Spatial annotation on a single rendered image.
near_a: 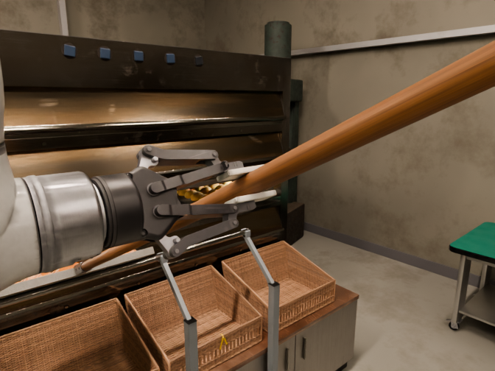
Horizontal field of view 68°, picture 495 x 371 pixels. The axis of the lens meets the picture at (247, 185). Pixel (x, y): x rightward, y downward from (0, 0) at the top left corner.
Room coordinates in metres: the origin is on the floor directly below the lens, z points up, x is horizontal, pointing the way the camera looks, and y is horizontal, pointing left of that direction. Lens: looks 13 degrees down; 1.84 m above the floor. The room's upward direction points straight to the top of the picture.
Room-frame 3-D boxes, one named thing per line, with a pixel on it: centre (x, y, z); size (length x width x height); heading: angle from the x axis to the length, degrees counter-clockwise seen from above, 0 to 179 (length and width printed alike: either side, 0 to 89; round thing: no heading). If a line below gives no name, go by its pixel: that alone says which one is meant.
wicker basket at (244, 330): (1.73, 0.28, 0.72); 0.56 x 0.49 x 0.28; 130
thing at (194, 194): (2.64, 0.30, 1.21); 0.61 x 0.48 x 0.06; 40
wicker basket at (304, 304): (2.13, -0.20, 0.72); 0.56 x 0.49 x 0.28; 129
